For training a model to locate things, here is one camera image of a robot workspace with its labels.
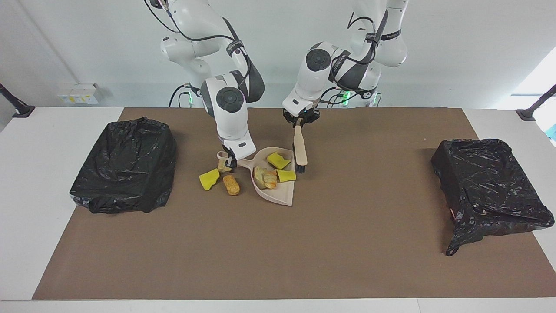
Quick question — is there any black bag lined bin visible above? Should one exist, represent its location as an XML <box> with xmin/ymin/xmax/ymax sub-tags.
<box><xmin>69</xmin><ymin>117</ymin><xmax>177</xmax><ymax>214</ymax></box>
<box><xmin>431</xmin><ymin>139</ymin><xmax>555</xmax><ymax>257</ymax></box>

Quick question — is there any beige plastic dustpan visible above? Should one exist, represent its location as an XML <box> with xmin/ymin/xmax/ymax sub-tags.
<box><xmin>217</xmin><ymin>147</ymin><xmax>297</xmax><ymax>206</ymax></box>

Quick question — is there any black base cable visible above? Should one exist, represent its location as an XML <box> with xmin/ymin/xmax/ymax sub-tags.
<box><xmin>321</xmin><ymin>86</ymin><xmax>378</xmax><ymax>108</ymax></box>
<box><xmin>169</xmin><ymin>84</ymin><xmax>192</xmax><ymax>108</ymax></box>

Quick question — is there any yellow notched sponge piece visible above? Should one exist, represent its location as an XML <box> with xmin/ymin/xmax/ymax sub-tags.
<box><xmin>267</xmin><ymin>152</ymin><xmax>292</xmax><ymax>170</ymax></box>

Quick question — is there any brown paper table mat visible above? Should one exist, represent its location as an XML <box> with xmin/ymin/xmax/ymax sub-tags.
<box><xmin>32</xmin><ymin>107</ymin><xmax>556</xmax><ymax>300</ymax></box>

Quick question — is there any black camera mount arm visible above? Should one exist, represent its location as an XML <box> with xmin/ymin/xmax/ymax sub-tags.
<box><xmin>516</xmin><ymin>85</ymin><xmax>556</xmax><ymax>121</ymax></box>
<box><xmin>0</xmin><ymin>83</ymin><xmax>35</xmax><ymax>119</ymax></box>

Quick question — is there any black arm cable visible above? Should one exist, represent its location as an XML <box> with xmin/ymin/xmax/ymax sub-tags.
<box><xmin>347</xmin><ymin>9</ymin><xmax>391</xmax><ymax>66</ymax></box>
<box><xmin>150</xmin><ymin>0</ymin><xmax>252</xmax><ymax>87</ymax></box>

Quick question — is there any white wall socket strip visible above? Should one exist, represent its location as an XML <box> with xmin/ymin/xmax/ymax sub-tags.
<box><xmin>58</xmin><ymin>83</ymin><xmax>99</xmax><ymax>105</ymax></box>

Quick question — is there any brown cork-like chunk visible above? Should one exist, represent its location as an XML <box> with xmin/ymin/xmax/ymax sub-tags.
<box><xmin>222</xmin><ymin>174</ymin><xmax>240</xmax><ymax>196</ymax></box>

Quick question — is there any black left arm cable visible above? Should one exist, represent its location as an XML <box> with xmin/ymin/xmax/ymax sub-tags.
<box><xmin>347</xmin><ymin>9</ymin><xmax>391</xmax><ymax>66</ymax></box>

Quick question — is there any black left base cable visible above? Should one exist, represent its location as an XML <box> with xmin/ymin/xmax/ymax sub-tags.
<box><xmin>321</xmin><ymin>86</ymin><xmax>378</xmax><ymax>108</ymax></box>

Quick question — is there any black right base cable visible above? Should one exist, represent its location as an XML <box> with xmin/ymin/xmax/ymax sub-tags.
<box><xmin>169</xmin><ymin>84</ymin><xmax>192</xmax><ymax>108</ymax></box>

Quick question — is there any beige brush with black bristles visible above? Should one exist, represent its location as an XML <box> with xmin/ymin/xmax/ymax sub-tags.
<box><xmin>293</xmin><ymin>124</ymin><xmax>308</xmax><ymax>173</ymax></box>

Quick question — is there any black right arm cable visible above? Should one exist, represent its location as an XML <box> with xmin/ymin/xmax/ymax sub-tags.
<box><xmin>150</xmin><ymin>0</ymin><xmax>252</xmax><ymax>87</ymax></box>

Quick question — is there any yellow sponge chunk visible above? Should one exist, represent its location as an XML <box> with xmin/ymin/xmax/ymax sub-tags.
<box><xmin>199</xmin><ymin>169</ymin><xmax>220</xmax><ymax>191</ymax></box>

